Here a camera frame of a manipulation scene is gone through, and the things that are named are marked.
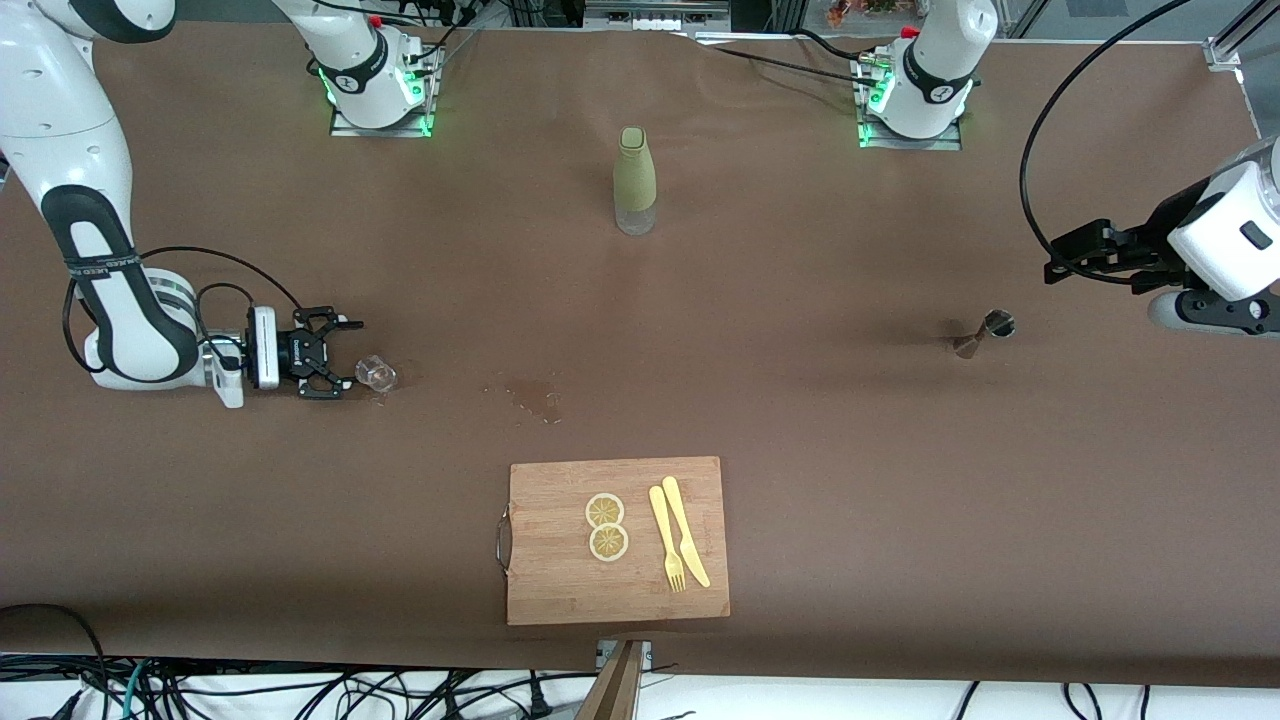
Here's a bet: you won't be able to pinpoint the clear glass shaker cup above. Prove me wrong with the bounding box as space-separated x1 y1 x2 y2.
354 352 399 394

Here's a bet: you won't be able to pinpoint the steel jigger measuring cup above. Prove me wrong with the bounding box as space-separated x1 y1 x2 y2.
953 308 1017 360

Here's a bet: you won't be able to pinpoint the small metal bits on table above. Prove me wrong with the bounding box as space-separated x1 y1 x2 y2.
483 375 563 426

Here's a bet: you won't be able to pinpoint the wooden cutting board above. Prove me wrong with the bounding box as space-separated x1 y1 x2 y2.
496 456 732 627

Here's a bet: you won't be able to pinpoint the brown table cover sheet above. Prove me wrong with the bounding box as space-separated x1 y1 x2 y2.
0 18 1280 691

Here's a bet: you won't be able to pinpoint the green bottle with clear base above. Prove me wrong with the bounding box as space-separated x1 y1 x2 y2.
612 127 659 237

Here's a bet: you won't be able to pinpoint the yellow plastic fork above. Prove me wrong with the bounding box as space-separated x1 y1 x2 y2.
649 485 687 594

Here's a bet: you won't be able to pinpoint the yellow plastic knife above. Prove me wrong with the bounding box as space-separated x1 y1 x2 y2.
661 476 712 589

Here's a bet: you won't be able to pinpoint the grey power strip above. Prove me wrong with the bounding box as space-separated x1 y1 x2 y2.
583 0 733 31

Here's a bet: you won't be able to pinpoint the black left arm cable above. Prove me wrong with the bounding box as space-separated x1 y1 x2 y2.
1018 0 1196 287

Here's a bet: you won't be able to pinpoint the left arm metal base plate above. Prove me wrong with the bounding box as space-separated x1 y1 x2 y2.
858 50 963 151

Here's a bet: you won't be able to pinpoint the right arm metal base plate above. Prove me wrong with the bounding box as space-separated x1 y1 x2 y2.
330 40 437 138

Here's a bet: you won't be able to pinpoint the aluminium frame corner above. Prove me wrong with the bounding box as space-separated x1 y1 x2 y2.
1205 0 1280 73

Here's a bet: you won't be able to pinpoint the black right base cables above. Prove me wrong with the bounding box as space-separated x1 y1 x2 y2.
400 0 481 76

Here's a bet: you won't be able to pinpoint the tangled black floor cables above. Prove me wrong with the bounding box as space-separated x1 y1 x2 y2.
60 655 566 720

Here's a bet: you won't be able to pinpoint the black looped cable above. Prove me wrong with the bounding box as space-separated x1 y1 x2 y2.
0 603 113 720

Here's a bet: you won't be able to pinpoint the black left base cable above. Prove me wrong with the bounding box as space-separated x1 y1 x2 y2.
690 28 881 81

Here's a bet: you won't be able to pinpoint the wooden post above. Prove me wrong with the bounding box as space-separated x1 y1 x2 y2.
575 640 646 720

